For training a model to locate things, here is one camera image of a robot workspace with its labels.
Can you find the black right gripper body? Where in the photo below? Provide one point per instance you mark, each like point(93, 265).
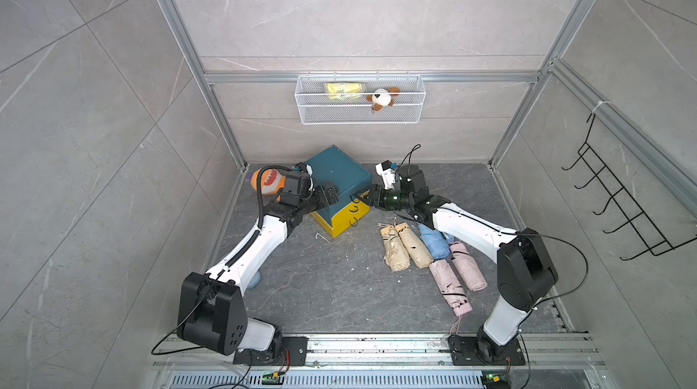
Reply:
point(392, 200)

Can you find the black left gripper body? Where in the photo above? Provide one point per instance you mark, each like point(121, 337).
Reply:
point(314, 201)

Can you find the teal and yellow drawer box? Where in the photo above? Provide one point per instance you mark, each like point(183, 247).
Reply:
point(334, 166)

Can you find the beige umbrella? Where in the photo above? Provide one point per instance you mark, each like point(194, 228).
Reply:
point(396, 255)
point(416, 248)

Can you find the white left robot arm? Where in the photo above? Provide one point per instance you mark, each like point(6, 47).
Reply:
point(212, 313)

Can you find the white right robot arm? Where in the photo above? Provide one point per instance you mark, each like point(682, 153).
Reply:
point(525, 270)

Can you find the blue folded umbrella left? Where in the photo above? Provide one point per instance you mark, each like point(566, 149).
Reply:
point(434, 241)

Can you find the pink folded umbrella rear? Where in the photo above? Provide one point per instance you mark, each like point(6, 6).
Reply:
point(467, 267)

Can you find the pink folded umbrella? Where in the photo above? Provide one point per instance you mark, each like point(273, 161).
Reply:
point(450, 287)
point(467, 267)

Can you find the pink folded umbrella front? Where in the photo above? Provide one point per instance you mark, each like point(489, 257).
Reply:
point(450, 287)

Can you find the orange shark plush toy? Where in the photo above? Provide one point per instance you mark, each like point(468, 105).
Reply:
point(272, 183)

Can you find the light blue cup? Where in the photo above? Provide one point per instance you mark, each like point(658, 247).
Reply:
point(254, 280)

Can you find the brown white plush dog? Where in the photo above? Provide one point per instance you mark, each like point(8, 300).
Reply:
point(382, 98)

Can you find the yellow package in basket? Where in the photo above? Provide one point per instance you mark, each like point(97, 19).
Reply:
point(344, 91)

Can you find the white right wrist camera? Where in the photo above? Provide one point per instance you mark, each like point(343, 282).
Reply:
point(387, 170)

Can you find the white wire wall basket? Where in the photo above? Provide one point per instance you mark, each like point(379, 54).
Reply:
point(316, 109)

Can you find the metal base rail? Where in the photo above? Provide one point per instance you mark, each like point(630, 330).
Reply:
point(431, 360)

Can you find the black wire wall hook rack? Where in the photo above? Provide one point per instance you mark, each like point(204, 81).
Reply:
point(651, 240)

